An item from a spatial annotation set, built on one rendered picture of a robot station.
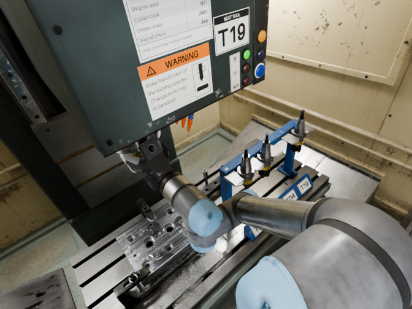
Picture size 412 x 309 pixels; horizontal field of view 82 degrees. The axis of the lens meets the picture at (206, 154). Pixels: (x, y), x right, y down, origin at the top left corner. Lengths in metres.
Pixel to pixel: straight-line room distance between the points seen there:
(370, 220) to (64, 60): 0.43
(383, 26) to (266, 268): 1.11
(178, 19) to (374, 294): 0.45
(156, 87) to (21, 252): 1.61
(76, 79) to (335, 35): 1.14
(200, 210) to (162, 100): 0.24
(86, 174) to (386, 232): 1.16
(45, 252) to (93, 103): 1.48
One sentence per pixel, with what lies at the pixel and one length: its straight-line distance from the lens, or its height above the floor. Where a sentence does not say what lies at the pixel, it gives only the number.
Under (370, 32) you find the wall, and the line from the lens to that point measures 1.28.
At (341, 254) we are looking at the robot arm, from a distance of 0.29.
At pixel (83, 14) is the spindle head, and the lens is 0.40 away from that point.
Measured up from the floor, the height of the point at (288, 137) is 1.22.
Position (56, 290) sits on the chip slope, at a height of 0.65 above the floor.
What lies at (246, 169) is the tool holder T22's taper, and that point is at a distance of 0.88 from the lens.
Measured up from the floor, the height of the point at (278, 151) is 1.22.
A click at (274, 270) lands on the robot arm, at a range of 0.27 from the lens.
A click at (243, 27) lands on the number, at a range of 0.57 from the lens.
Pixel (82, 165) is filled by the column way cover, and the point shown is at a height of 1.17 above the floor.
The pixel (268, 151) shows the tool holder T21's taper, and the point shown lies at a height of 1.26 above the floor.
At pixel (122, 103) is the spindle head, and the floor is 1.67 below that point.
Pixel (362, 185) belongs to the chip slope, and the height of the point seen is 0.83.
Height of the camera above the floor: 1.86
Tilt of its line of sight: 40 degrees down
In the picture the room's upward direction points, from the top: 8 degrees counter-clockwise
